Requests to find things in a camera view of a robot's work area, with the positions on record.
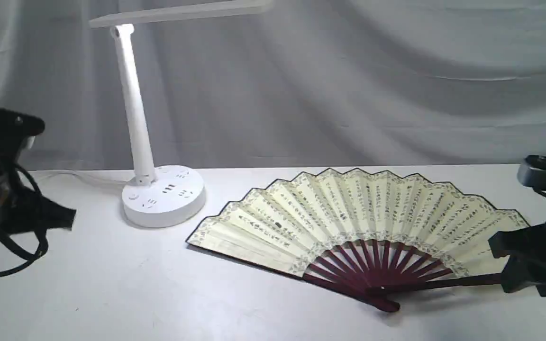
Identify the white desk lamp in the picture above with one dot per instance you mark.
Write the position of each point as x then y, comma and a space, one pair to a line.
168, 195

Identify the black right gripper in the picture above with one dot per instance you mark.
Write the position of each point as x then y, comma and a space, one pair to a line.
519, 274

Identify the grey backdrop cloth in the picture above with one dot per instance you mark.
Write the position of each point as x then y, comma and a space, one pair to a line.
306, 83

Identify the cream paper folding fan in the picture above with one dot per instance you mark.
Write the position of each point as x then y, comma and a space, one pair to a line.
363, 235

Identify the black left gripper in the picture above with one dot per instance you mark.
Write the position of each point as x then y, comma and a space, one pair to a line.
21, 209

